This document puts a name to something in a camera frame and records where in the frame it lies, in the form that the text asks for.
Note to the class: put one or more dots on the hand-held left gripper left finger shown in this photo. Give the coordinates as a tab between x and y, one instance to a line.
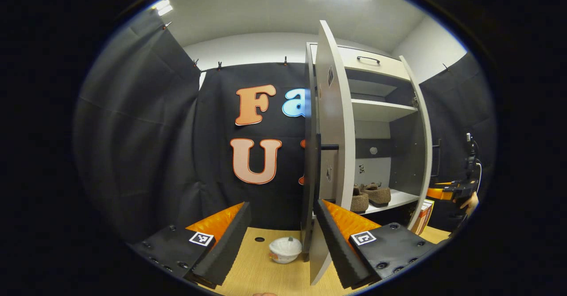
232	238

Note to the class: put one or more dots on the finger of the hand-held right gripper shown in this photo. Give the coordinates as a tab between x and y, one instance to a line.
436	193

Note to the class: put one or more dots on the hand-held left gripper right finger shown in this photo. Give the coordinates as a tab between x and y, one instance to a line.
336	245

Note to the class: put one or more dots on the brown fuzzy shoe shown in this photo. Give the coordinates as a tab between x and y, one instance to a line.
378	195
358	202

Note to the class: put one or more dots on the white shoe cabinet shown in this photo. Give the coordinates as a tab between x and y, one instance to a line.
376	110

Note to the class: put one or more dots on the white cabinet drawer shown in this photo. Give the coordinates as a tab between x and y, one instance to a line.
385	68

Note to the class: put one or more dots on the small ceiling light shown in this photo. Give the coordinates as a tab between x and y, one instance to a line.
162	7

